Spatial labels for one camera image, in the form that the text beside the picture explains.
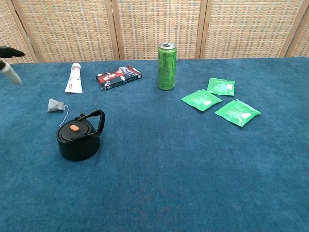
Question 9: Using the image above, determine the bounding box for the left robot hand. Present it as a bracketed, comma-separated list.
[0, 46, 26, 86]

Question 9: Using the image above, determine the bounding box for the black kettle lid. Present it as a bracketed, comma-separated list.
[59, 119, 92, 141]

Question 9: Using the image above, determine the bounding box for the black kettle orange knob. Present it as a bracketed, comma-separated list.
[56, 109, 106, 162]

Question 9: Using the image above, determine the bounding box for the white toothpaste tube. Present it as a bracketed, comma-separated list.
[65, 62, 83, 94]

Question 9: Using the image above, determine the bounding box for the black red card box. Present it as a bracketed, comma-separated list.
[95, 64, 143, 91]

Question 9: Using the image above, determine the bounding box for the woven wooden folding screen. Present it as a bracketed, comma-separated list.
[0, 0, 309, 64]

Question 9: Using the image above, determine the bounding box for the green drink can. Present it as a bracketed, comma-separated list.
[157, 42, 178, 91]

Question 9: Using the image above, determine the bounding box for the blue carpet table cover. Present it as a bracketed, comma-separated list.
[0, 57, 309, 232]

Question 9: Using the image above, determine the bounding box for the green tea sachet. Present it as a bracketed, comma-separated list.
[214, 98, 262, 127]
[207, 77, 236, 97]
[180, 88, 223, 112]

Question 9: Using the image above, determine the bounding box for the pyramid tea bag with string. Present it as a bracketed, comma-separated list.
[47, 98, 69, 127]

